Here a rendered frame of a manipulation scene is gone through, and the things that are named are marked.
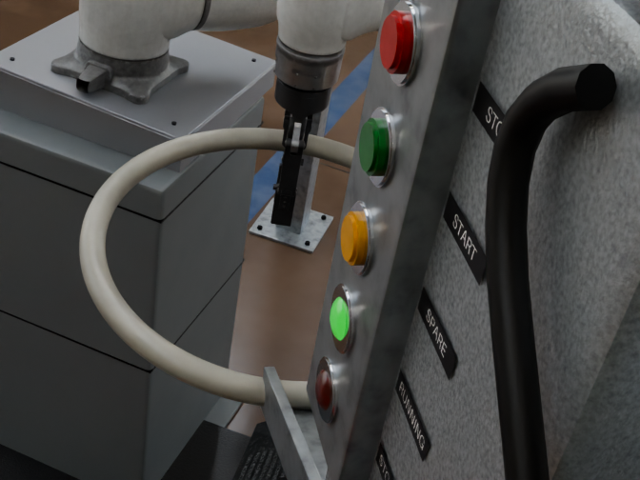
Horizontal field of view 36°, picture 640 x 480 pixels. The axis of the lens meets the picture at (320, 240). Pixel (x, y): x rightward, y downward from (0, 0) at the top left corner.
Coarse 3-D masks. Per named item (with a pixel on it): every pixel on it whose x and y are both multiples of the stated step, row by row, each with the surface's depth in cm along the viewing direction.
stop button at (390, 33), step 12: (396, 12) 40; (384, 24) 41; (396, 24) 40; (408, 24) 40; (384, 36) 41; (396, 36) 40; (408, 36) 39; (384, 48) 41; (396, 48) 40; (408, 48) 40; (384, 60) 41; (396, 60) 40; (396, 72) 41
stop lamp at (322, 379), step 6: (324, 372) 52; (318, 378) 52; (324, 378) 52; (318, 384) 52; (324, 384) 52; (318, 390) 52; (324, 390) 52; (318, 396) 52; (324, 396) 52; (318, 402) 52; (324, 402) 52; (324, 408) 52
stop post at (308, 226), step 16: (320, 112) 264; (320, 128) 269; (304, 160) 274; (304, 176) 277; (304, 192) 280; (272, 208) 297; (304, 208) 283; (256, 224) 289; (272, 224) 290; (304, 224) 289; (320, 224) 294; (272, 240) 285; (288, 240) 285; (304, 240) 286
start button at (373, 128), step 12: (372, 120) 43; (372, 132) 43; (384, 132) 43; (360, 144) 44; (372, 144) 43; (384, 144) 42; (360, 156) 44; (372, 156) 43; (384, 156) 43; (372, 168) 43
